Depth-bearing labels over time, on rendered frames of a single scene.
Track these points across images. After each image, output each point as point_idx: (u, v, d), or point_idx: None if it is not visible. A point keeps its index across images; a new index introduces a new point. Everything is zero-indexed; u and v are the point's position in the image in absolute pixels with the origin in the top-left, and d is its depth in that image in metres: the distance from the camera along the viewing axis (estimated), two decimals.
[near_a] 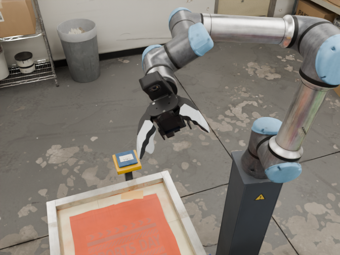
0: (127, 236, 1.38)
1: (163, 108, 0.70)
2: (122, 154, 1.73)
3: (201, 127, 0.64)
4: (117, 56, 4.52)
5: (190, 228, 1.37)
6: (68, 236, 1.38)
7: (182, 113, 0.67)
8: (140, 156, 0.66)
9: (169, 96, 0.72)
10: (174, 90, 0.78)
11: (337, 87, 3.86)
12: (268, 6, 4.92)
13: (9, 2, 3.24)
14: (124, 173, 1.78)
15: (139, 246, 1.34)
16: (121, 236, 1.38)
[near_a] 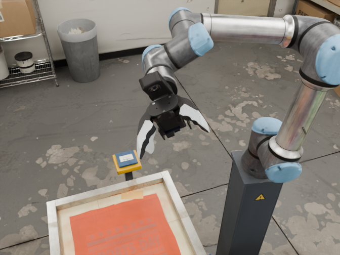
0: (127, 236, 1.38)
1: (163, 108, 0.70)
2: (122, 154, 1.73)
3: (201, 127, 0.64)
4: (117, 56, 4.52)
5: (190, 228, 1.37)
6: (68, 236, 1.38)
7: (182, 113, 0.67)
8: (140, 156, 0.66)
9: (169, 96, 0.72)
10: (174, 90, 0.78)
11: (337, 87, 3.86)
12: (268, 6, 4.92)
13: (9, 2, 3.24)
14: (124, 173, 1.78)
15: (139, 246, 1.34)
16: (121, 236, 1.38)
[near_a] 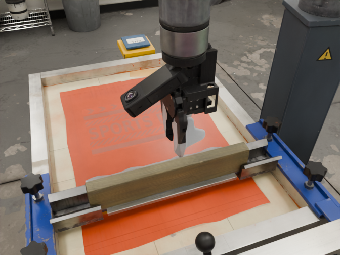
0: None
1: (167, 105, 0.57)
2: (129, 37, 1.34)
3: None
4: (119, 9, 4.13)
5: (228, 98, 0.98)
6: (56, 110, 0.99)
7: (173, 127, 0.58)
8: (170, 139, 0.66)
9: (171, 96, 0.54)
10: (196, 62, 0.50)
11: None
12: None
13: None
14: None
15: (157, 120, 0.95)
16: None
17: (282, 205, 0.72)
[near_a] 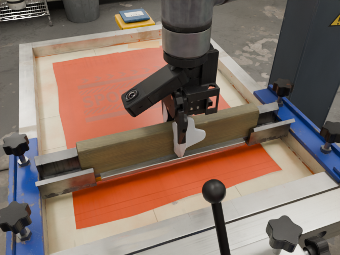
0: (137, 80, 0.92)
1: (167, 105, 0.57)
2: (128, 11, 1.27)
3: None
4: (119, 0, 4.06)
5: (234, 66, 0.90)
6: (48, 79, 0.92)
7: (173, 127, 0.58)
8: None
9: (172, 96, 0.54)
10: (197, 63, 0.50)
11: None
12: None
13: None
14: None
15: None
16: (129, 79, 0.92)
17: (295, 172, 0.65)
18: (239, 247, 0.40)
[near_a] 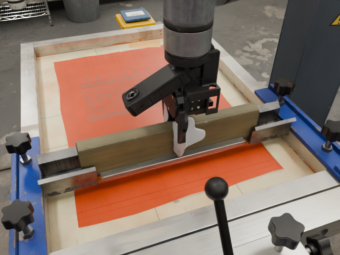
0: (138, 79, 0.92)
1: (168, 104, 0.57)
2: (129, 11, 1.27)
3: None
4: (119, 0, 4.06)
5: (235, 66, 0.91)
6: (50, 78, 0.92)
7: (173, 126, 0.58)
8: None
9: (173, 96, 0.54)
10: (198, 63, 0.51)
11: None
12: None
13: None
14: None
15: None
16: (130, 78, 0.92)
17: (296, 171, 0.65)
18: (241, 245, 0.40)
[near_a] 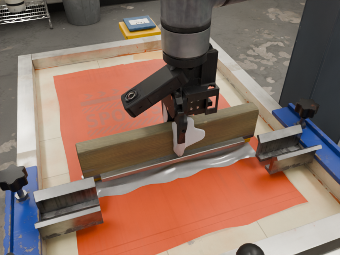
0: None
1: (167, 105, 0.57)
2: (132, 18, 1.21)
3: None
4: (120, 2, 4.00)
5: (248, 81, 0.84)
6: (49, 94, 0.85)
7: (172, 127, 0.58)
8: None
9: (172, 96, 0.54)
10: (197, 64, 0.50)
11: None
12: None
13: None
14: None
15: None
16: None
17: (323, 205, 0.59)
18: None
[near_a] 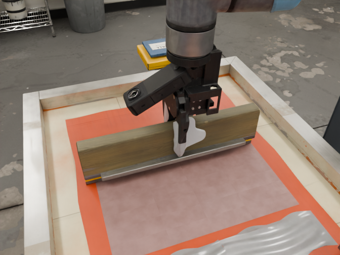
0: None
1: (169, 104, 0.57)
2: (153, 42, 1.05)
3: None
4: (125, 8, 3.84)
5: (306, 130, 0.68)
6: (62, 146, 0.70)
7: (174, 126, 0.58)
8: None
9: (174, 96, 0.54)
10: (200, 63, 0.51)
11: None
12: None
13: None
14: None
15: None
16: None
17: None
18: None
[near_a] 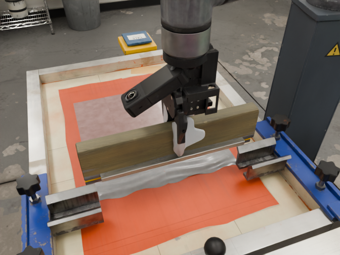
0: None
1: (167, 105, 0.57)
2: (130, 34, 1.30)
3: None
4: (120, 7, 4.10)
5: (233, 95, 0.94)
6: (55, 107, 0.95)
7: (172, 127, 0.58)
8: None
9: (172, 96, 0.54)
10: (197, 64, 0.50)
11: None
12: None
13: None
14: None
15: None
16: None
17: (291, 207, 0.69)
18: None
